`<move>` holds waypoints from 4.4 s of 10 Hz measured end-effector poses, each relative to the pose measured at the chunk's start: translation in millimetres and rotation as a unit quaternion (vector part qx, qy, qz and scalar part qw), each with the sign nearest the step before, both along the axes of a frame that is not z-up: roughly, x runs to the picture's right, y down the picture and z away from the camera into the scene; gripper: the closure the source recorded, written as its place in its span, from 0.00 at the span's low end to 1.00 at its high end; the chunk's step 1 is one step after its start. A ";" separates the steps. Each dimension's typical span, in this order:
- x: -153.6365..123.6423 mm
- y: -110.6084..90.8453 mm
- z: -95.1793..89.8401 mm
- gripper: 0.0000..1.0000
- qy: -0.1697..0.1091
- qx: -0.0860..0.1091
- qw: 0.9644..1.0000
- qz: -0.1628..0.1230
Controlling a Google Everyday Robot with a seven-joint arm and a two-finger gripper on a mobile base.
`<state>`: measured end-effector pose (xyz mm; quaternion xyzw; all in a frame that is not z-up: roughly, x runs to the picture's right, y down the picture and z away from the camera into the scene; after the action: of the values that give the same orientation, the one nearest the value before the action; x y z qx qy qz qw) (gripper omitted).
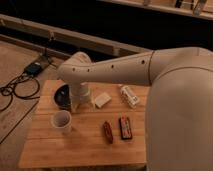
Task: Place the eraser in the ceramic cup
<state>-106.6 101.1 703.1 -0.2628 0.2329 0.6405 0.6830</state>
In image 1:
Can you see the black power adapter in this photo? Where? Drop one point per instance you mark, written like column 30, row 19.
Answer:
column 33, row 69

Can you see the white ceramic cup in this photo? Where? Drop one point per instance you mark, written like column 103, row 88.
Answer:
column 61, row 121

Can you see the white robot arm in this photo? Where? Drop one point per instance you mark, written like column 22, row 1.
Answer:
column 179, row 107

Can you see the white small carton box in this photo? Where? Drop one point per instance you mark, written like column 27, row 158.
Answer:
column 128, row 94

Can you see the black round bowl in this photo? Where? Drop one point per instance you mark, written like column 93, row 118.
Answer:
column 61, row 97

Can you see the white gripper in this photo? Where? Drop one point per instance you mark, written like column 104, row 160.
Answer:
column 79, row 94

